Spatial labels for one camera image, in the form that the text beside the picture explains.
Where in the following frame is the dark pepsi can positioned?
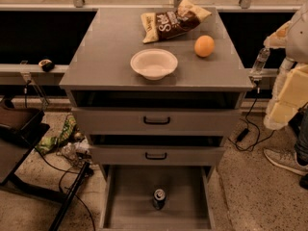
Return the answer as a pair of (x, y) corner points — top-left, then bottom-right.
(153, 189), (167, 210)

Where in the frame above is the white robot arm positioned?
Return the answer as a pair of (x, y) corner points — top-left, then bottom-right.
(264, 2), (308, 130)

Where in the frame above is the grey drawer cabinet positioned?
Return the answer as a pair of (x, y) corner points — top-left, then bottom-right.
(59, 7), (254, 181)

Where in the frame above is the top grey drawer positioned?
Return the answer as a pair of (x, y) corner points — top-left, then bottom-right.
(72, 108), (241, 136)

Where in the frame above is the grey drawer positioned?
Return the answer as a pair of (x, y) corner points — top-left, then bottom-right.
(72, 108), (241, 136)
(90, 145), (225, 166)
(98, 166), (215, 231)

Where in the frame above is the middle grey drawer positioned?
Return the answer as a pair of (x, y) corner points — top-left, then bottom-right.
(90, 145), (225, 166)

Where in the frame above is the bottom grey drawer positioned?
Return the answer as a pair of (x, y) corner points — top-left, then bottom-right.
(98, 166), (215, 231)

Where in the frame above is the white paper bowl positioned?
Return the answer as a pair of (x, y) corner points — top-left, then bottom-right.
(130, 49), (178, 80)

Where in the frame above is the orange fruit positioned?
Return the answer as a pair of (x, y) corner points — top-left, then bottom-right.
(194, 36), (215, 58)

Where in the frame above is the brown chip bag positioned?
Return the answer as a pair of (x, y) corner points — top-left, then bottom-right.
(141, 0), (212, 43)

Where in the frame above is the crumpled clear plastic bottle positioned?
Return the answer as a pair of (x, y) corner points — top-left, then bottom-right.
(59, 141), (91, 167)

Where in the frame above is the clear water bottle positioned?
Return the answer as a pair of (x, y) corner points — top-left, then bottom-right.
(250, 47), (270, 76)

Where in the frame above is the black tape measure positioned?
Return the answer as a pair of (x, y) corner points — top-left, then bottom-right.
(38, 59), (55, 72)

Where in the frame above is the green snack bag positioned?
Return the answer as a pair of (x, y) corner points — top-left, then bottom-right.
(35, 115), (77, 155)

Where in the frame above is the grey sneaker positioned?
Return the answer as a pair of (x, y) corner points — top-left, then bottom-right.
(264, 148), (308, 176)

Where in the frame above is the black power cable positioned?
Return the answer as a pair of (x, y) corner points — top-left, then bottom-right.
(227, 86), (276, 153)

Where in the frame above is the black floor cable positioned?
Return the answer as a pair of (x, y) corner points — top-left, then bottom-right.
(35, 147), (97, 231)

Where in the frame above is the black cart frame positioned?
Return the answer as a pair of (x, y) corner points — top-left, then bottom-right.
(0, 98), (90, 231)

